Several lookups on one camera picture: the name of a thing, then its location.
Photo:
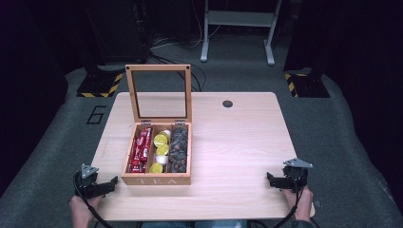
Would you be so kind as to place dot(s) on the white capsule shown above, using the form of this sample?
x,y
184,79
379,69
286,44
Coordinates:
x,y
162,159

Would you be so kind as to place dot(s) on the person's left hand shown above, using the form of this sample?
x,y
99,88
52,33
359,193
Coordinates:
x,y
81,210

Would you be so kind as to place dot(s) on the black striped stand base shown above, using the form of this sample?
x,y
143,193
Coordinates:
x,y
309,85
99,85

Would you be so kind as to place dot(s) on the bundle of red packets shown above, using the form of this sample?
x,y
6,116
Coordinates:
x,y
139,152

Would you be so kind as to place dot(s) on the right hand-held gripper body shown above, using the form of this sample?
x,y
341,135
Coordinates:
x,y
295,177

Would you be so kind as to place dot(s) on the pile of dark tea packets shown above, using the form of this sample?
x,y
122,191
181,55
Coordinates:
x,y
177,148

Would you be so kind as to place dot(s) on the black table grommet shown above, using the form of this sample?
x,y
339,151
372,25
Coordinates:
x,y
227,104

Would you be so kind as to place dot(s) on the black equipment cabinet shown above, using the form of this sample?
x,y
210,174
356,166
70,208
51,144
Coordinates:
x,y
117,28

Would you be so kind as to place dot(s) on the person's right hand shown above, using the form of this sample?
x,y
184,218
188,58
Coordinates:
x,y
302,204

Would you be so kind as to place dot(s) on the white metal stand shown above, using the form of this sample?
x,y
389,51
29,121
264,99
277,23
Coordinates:
x,y
240,18

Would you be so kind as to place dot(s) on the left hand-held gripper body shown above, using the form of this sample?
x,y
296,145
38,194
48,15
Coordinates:
x,y
88,183

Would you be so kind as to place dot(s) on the wooden tea box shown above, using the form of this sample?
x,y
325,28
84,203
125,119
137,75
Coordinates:
x,y
158,181

